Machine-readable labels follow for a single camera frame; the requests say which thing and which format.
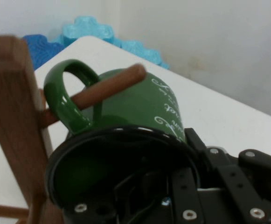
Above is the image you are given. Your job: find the brown wooden mug tree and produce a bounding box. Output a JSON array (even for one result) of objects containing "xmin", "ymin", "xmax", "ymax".
[{"xmin": 0, "ymin": 35, "xmax": 147, "ymax": 224}]

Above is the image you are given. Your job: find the light blue foam mat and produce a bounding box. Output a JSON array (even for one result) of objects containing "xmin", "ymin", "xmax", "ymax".
[{"xmin": 52, "ymin": 15, "xmax": 171, "ymax": 70}]

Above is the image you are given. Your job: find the dark blue foam mat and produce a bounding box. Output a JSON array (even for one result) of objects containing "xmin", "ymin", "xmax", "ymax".
[{"xmin": 22, "ymin": 34, "xmax": 65, "ymax": 70}]

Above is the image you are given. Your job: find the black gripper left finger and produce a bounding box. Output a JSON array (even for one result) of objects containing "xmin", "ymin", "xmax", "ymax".
[{"xmin": 63, "ymin": 168, "xmax": 173, "ymax": 224}]

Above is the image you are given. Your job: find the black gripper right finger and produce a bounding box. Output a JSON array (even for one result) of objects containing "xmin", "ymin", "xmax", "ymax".
[{"xmin": 172, "ymin": 127, "xmax": 271, "ymax": 224}]

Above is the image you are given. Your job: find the green mug with white script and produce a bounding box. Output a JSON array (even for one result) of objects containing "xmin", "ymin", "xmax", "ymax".
[{"xmin": 43, "ymin": 58, "xmax": 200, "ymax": 224}]

